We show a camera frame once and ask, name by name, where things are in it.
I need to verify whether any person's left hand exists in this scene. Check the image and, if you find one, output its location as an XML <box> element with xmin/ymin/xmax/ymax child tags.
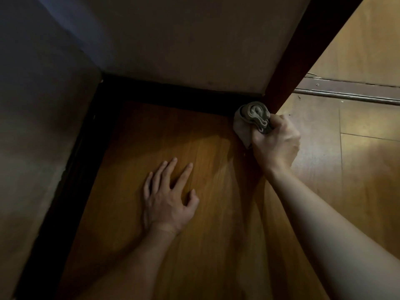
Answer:
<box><xmin>142</xmin><ymin>157</ymin><xmax>200</xmax><ymax>237</ymax></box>

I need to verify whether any person's right hand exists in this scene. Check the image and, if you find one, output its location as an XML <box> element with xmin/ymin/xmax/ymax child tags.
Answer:
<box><xmin>251</xmin><ymin>113</ymin><xmax>302</xmax><ymax>176</ymax></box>

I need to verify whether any grey cleaning cloth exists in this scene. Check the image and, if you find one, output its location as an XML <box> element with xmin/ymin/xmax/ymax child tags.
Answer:
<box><xmin>233</xmin><ymin>101</ymin><xmax>273</xmax><ymax>150</ymax></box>

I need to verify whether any black baseboard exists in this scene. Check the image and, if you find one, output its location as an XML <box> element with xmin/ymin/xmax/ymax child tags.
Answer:
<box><xmin>100</xmin><ymin>74</ymin><xmax>267</xmax><ymax>118</ymax></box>
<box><xmin>15</xmin><ymin>75</ymin><xmax>123</xmax><ymax>300</ymax></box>

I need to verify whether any person's right forearm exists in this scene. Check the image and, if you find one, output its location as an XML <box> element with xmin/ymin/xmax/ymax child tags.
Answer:
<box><xmin>264</xmin><ymin>164</ymin><xmax>400</xmax><ymax>300</ymax></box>

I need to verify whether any person's left forearm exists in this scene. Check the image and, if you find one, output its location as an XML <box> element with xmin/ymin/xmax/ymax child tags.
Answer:
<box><xmin>78</xmin><ymin>225</ymin><xmax>185</xmax><ymax>300</ymax></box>

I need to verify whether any metal door threshold strip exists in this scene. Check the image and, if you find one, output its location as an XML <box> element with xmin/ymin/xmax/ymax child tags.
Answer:
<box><xmin>293</xmin><ymin>74</ymin><xmax>400</xmax><ymax>107</ymax></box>

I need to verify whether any wooden door frame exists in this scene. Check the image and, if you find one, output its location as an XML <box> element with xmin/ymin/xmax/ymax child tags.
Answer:
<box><xmin>262</xmin><ymin>0</ymin><xmax>367</xmax><ymax>115</ymax></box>

